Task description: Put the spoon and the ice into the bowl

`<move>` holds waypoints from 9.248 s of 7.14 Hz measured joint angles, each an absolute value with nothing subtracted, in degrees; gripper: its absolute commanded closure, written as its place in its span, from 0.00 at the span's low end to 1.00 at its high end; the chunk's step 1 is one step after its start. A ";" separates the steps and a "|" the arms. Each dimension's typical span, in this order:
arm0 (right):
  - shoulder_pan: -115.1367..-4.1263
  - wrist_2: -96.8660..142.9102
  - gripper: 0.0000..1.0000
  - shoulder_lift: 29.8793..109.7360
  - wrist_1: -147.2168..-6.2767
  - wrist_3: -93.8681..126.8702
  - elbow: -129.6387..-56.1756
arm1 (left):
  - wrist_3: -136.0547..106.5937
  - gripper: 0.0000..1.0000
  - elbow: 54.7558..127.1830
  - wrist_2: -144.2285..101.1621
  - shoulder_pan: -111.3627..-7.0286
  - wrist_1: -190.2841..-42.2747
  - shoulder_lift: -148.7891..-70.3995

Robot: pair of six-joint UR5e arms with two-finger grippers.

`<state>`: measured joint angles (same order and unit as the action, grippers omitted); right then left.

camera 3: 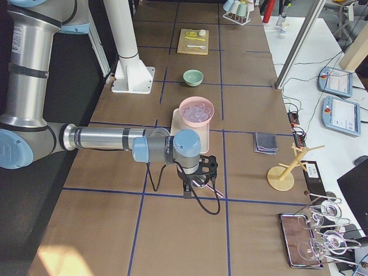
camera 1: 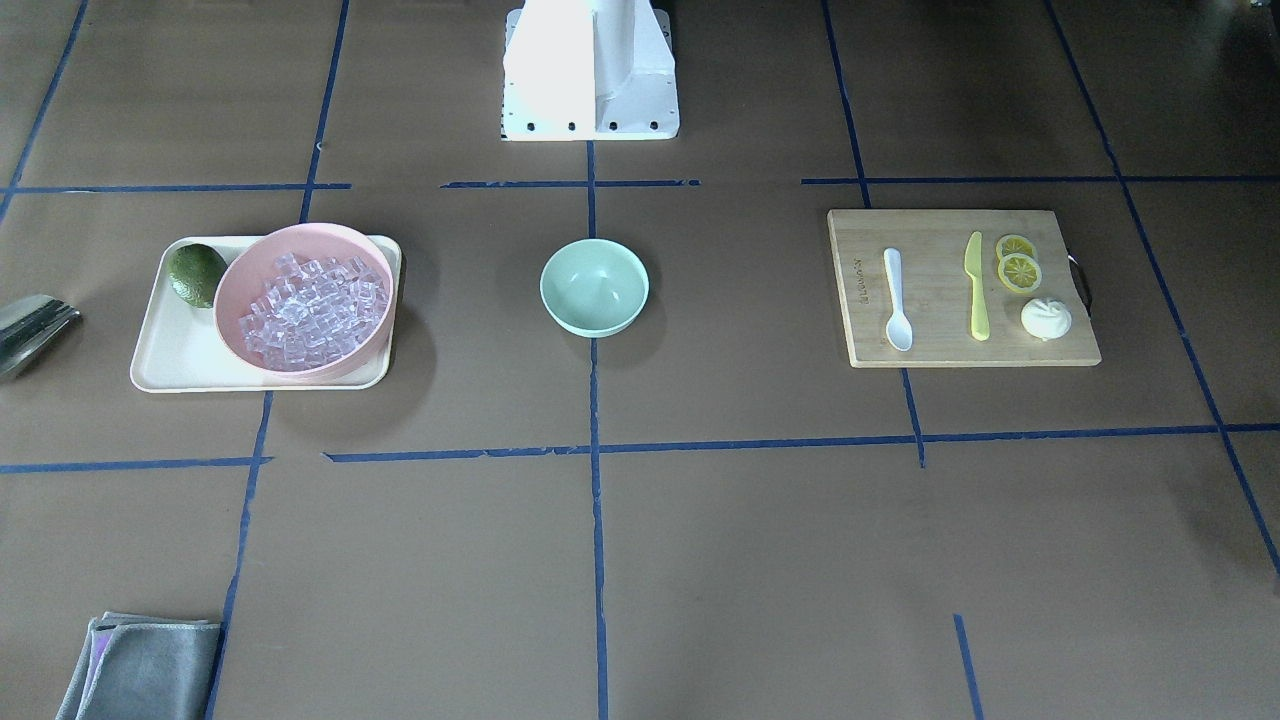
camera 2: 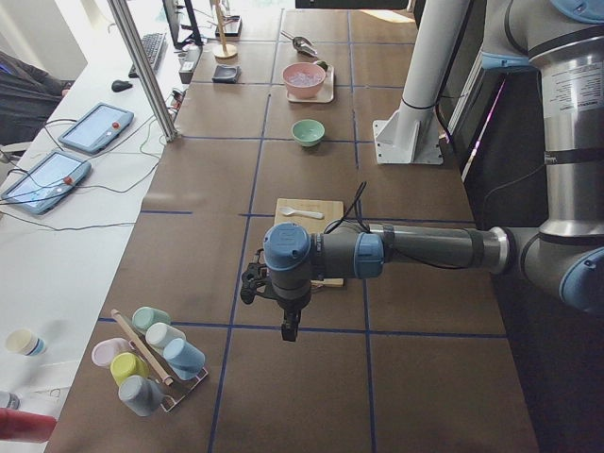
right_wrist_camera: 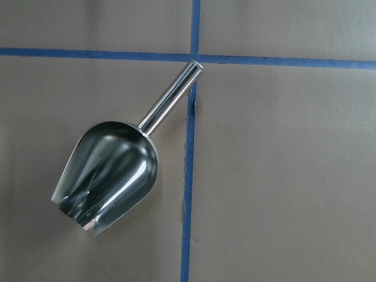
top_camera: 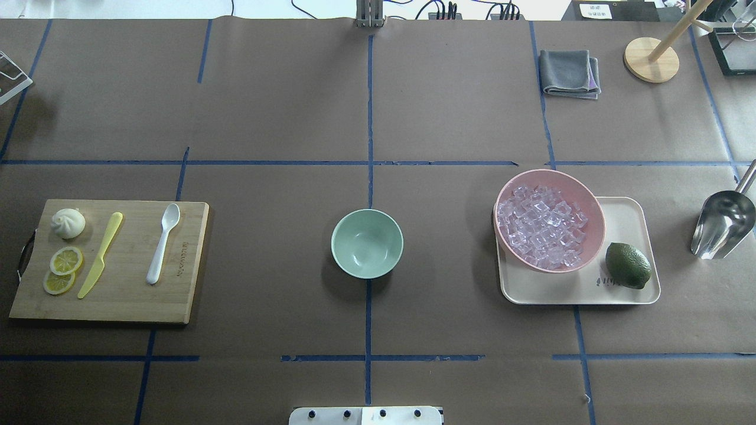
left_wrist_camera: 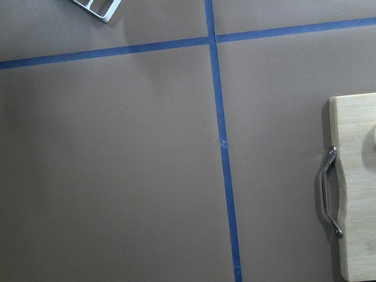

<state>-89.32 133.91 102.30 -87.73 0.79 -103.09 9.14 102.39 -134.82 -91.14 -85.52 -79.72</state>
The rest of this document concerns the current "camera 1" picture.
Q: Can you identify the white plastic spoon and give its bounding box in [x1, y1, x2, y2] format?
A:
[883, 247, 914, 352]

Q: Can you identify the mint green bowl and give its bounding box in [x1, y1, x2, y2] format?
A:
[539, 238, 652, 340]

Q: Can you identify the pile of clear ice cubes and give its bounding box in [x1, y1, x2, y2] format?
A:
[236, 252, 390, 372]

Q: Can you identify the pink bowl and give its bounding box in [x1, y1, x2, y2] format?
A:
[214, 222, 401, 389]

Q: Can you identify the stainless steel ice scoop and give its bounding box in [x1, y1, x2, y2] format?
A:
[1, 293, 82, 383]

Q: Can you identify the bamboo cutting board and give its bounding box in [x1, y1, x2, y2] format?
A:
[827, 209, 1101, 368]

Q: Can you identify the yellow plastic knife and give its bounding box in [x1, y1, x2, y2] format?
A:
[963, 231, 989, 342]

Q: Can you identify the upper lemon slice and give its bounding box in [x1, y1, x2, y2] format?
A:
[995, 234, 1038, 263]

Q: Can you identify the lemon slice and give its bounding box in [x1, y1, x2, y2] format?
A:
[995, 234, 1038, 263]
[997, 252, 1043, 293]

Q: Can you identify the lower lemon slice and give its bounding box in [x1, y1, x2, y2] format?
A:
[997, 252, 1043, 293]

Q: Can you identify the green avocado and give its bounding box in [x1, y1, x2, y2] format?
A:
[166, 243, 229, 309]

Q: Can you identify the cream rectangular tray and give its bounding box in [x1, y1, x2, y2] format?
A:
[131, 236, 396, 393]

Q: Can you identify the folded grey cloth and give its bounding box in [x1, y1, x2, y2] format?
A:
[55, 611, 221, 719]

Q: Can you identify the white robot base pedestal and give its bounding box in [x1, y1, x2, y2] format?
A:
[500, 1, 681, 142]

